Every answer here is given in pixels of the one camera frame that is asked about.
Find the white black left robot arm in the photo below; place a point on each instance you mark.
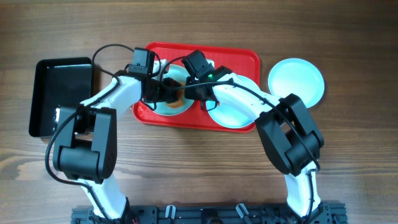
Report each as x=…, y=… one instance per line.
x=83, y=150

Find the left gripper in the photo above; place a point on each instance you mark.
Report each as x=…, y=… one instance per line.
x=166, y=95

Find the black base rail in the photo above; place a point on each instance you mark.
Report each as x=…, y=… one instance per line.
x=265, y=214

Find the green and orange sponge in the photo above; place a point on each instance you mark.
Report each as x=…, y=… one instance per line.
x=175, y=101

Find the light blue plate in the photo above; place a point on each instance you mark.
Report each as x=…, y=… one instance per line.
x=179, y=74
x=226, y=116
x=297, y=76

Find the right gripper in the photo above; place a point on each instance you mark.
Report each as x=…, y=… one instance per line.
x=190, y=94

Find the red plastic tray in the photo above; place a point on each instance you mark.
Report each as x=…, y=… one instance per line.
x=240, y=61

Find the black plastic water basin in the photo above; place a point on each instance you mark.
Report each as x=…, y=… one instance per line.
x=59, y=81

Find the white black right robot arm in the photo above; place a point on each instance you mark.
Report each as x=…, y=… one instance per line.
x=289, y=135

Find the light blue plate top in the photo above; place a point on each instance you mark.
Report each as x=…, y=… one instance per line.
x=297, y=76

